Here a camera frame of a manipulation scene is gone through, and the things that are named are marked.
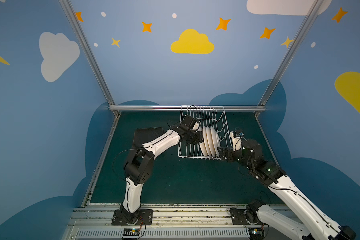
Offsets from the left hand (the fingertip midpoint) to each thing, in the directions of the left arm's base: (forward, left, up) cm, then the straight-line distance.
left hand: (203, 138), depth 89 cm
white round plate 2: (-2, -3, +2) cm, 4 cm away
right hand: (-11, -10, +9) cm, 17 cm away
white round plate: (-7, +1, -2) cm, 7 cm away
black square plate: (+8, +40, -10) cm, 42 cm away
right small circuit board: (-46, -25, -17) cm, 55 cm away
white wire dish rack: (+28, -16, -14) cm, 35 cm away
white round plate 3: (0, -7, +1) cm, 8 cm away
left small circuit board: (-46, +38, -17) cm, 62 cm away
